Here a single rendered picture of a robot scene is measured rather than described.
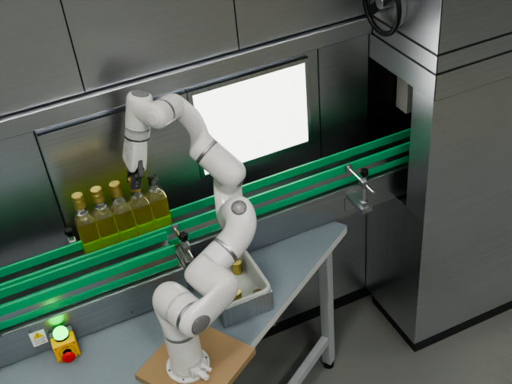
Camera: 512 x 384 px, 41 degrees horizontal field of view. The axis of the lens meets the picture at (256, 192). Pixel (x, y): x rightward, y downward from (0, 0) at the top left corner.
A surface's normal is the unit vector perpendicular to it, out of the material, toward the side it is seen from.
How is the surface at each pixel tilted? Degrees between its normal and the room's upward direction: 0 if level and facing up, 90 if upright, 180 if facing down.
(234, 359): 0
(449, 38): 90
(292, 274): 0
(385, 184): 90
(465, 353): 0
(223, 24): 90
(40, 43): 90
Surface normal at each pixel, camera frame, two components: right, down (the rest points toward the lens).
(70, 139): 0.41, 0.52
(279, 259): -0.08, -0.80
